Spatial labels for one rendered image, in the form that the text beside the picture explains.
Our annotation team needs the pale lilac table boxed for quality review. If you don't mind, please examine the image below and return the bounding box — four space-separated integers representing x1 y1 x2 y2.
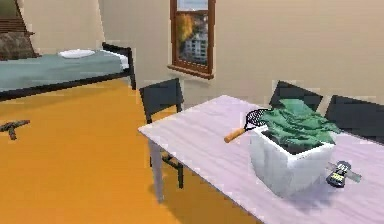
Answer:
137 94 384 224

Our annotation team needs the black chair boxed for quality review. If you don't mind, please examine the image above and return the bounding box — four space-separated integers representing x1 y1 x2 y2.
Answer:
138 77 185 190
324 94 384 145
268 80 324 113

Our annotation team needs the brown framed window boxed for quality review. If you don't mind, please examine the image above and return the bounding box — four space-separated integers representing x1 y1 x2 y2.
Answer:
167 0 217 81

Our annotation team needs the green plant in white pot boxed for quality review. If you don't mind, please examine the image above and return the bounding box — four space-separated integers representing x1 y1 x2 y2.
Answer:
248 98 342 198

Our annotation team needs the white pillow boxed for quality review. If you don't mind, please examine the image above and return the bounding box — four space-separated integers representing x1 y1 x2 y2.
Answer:
57 48 97 60

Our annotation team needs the black bed with teal cover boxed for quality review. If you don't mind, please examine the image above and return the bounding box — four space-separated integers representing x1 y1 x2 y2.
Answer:
0 42 138 102

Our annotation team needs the black remote control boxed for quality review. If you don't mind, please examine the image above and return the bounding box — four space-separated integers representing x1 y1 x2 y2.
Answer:
325 160 352 189

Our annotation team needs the grey flat strip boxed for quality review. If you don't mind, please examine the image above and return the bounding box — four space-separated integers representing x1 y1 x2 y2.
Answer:
326 161 363 184

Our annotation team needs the brown cross-shaped object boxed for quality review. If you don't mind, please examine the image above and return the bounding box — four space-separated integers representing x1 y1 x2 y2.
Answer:
0 119 31 141

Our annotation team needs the brown wooden shelf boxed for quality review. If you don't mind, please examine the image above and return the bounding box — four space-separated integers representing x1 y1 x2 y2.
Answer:
0 0 42 62

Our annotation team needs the black racket with orange handle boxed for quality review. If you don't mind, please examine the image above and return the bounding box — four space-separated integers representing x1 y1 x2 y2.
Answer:
223 107 274 144

